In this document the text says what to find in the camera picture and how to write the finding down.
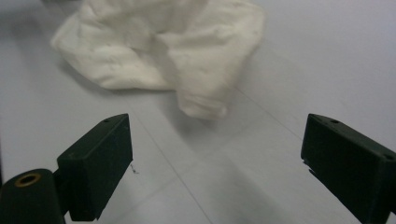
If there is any white baby romper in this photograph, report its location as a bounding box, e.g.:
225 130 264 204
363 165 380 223
50 0 266 120

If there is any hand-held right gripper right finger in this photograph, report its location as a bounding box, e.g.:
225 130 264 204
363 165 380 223
300 113 396 224

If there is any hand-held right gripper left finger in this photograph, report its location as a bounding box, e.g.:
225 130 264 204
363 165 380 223
56 113 134 222

